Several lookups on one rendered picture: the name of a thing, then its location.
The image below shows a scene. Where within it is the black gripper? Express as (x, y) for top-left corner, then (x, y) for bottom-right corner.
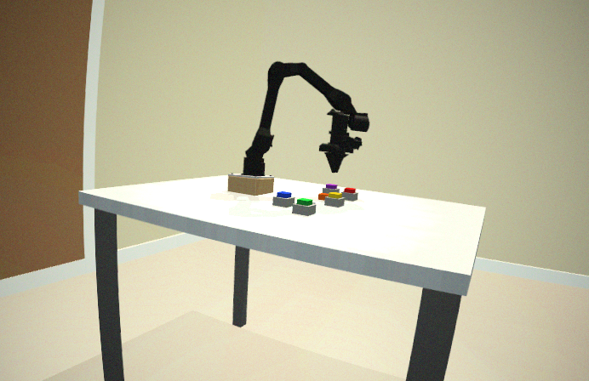
(319, 128), (353, 173)

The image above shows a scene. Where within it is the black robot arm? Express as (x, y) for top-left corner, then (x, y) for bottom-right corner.
(240, 61), (369, 176)

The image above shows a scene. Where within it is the blue button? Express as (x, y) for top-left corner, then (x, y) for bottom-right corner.
(272, 191), (295, 208)

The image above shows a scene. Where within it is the red button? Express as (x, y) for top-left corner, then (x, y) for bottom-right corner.
(341, 188), (358, 202)

